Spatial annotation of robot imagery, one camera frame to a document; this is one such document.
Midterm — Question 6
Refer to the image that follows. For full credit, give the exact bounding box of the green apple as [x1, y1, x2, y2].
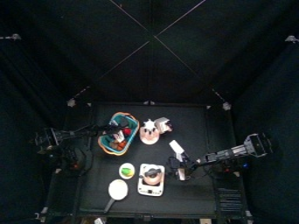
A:
[120, 167, 136, 179]

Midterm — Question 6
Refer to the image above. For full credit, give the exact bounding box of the small white object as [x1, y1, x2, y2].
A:
[176, 169, 188, 182]

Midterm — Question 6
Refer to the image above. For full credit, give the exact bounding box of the teal basket with orange rim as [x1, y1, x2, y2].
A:
[98, 111, 140, 157]

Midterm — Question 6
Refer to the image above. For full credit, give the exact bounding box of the white rectangular block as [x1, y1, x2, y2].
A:
[168, 139, 187, 156]

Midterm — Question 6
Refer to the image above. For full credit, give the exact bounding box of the grey toy utensil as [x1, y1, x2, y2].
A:
[139, 166, 163, 179]

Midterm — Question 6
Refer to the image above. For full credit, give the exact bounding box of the pink bowl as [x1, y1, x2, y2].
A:
[142, 171, 163, 186]

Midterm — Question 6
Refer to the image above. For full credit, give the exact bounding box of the white spiky toy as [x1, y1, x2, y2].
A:
[142, 118, 158, 133]

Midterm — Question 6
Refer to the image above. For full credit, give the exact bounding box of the pink figure toy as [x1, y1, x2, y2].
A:
[139, 125, 162, 146]

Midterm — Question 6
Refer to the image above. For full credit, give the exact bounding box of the white grey toy appliance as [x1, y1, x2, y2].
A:
[154, 116, 174, 135]

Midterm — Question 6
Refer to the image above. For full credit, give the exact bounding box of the small white plate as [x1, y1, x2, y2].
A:
[118, 162, 136, 180]

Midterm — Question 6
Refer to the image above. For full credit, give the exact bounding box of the white pan with grey handle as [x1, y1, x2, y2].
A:
[103, 178, 130, 214]

